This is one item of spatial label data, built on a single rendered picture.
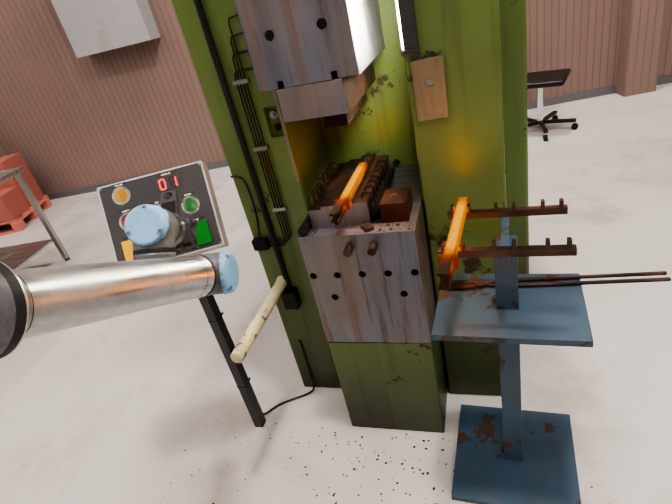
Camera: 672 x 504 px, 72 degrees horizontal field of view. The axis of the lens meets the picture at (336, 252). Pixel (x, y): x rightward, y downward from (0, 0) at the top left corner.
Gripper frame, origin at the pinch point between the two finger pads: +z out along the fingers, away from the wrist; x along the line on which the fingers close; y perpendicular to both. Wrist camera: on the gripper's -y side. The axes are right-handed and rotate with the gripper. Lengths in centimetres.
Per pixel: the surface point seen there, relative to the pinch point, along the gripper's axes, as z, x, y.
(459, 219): -13, 74, 19
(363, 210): 7, 52, 8
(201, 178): 11.0, 5.4, -15.9
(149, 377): 120, -70, 54
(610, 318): 74, 158, 81
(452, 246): -24, 67, 25
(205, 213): 11.0, 3.7, -4.8
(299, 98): -6.9, 41.2, -26.3
